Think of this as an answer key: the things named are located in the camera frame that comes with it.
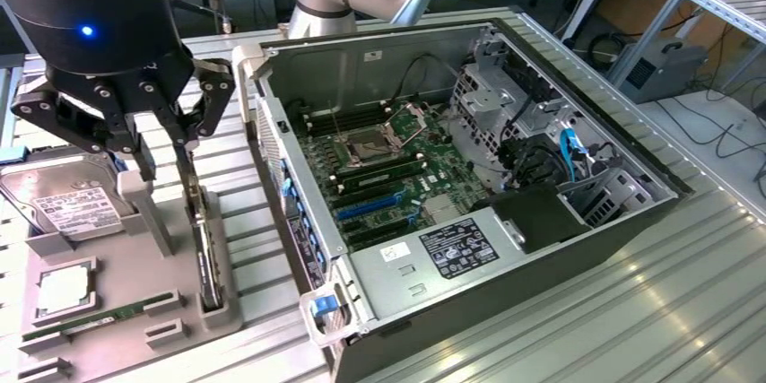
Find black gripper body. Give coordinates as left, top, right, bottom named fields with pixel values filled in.
left=0, top=0, right=193, bottom=114

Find black graphics card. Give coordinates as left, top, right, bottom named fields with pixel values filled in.
left=177, top=144, right=233, bottom=313

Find black office chair base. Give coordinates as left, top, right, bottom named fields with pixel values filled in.
left=169, top=0, right=236, bottom=38

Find blue disk caddy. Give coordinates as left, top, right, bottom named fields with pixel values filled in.
left=0, top=144, right=157, bottom=180

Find silver hard disk drive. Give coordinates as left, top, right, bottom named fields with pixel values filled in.
left=0, top=152, right=131, bottom=241

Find CPU socket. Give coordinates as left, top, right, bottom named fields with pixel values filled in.
left=338, top=130, right=390, bottom=170

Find installed RAM stick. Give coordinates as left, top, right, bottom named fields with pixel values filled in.
left=330, top=157, right=426, bottom=192

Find metal socket cover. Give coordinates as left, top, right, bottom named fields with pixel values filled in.
left=384, top=103, right=433, bottom=145

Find silver CPU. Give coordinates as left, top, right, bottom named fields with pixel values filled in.
left=33, top=263, right=98, bottom=313

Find grey parts rack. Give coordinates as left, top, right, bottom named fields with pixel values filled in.
left=14, top=170, right=245, bottom=383

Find green RAM stick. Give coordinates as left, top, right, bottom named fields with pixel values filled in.
left=19, top=294, right=176, bottom=343

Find green motherboard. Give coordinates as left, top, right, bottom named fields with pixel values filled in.
left=285, top=99, right=481, bottom=253

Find silver chipset heatsink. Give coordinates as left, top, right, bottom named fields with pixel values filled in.
left=420, top=200, right=462, bottom=226

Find metal disk bay cage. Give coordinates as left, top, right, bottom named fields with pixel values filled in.
left=446, top=61, right=576, bottom=187

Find blue case latch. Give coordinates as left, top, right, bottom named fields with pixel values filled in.
left=306, top=294, right=337, bottom=316

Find grey power supply unit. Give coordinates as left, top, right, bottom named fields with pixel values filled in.
left=345, top=207, right=532, bottom=320

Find black plastic air shroud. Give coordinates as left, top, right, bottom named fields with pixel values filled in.
left=469, top=184, right=592, bottom=255

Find open black PC case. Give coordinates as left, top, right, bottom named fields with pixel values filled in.
left=230, top=17, right=696, bottom=383

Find grey box device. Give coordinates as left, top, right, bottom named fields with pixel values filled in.
left=605, top=32, right=712, bottom=105

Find black wire in case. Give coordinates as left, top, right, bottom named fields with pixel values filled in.
left=396, top=53, right=462, bottom=102

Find blue disk wire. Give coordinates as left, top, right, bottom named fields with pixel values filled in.
left=557, top=128, right=585, bottom=186

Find aluminium profile frame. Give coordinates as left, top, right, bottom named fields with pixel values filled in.
left=603, top=0, right=766, bottom=84

